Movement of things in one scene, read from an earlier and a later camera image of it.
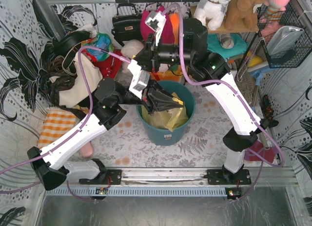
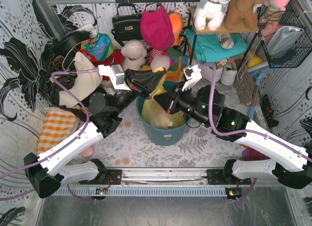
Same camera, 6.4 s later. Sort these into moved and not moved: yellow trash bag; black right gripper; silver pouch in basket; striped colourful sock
Moved: black right gripper
Not moved: striped colourful sock; silver pouch in basket; yellow trash bag
